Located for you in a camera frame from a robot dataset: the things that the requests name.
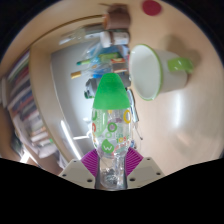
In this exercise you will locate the green-capped clear drink bottle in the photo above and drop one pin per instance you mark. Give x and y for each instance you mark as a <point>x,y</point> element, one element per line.
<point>111,126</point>

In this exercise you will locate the brown cup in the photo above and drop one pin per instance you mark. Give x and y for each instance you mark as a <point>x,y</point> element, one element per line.
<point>116,20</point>

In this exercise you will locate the wooden shelf unit with books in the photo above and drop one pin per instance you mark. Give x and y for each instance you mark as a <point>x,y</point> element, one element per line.
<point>23,100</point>

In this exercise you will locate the green-capped slim bottle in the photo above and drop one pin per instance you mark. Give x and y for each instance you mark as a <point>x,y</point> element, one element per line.
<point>96,59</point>

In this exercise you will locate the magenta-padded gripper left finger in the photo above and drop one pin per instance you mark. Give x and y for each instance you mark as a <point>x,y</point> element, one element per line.
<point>75,173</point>

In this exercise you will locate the tall clear glass bottle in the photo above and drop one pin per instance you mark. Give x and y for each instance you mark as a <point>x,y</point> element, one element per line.
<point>80,34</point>

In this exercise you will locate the grey lidded container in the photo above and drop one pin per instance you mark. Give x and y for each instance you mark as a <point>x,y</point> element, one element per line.
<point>90,87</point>

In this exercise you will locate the under-shelf light strip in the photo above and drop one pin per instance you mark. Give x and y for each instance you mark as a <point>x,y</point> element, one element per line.
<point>68,136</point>

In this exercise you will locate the yellow-capped clear bottle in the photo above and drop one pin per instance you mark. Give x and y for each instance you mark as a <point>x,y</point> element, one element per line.
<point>90,70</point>

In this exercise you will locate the flat round red coaster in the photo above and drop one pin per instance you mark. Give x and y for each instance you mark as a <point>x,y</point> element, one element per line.
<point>151,7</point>

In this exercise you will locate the brown jar with white lid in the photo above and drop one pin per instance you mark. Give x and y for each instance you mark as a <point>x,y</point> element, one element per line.
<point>115,38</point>

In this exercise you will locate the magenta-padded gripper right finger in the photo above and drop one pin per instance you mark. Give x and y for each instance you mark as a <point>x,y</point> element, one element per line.
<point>148,170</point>

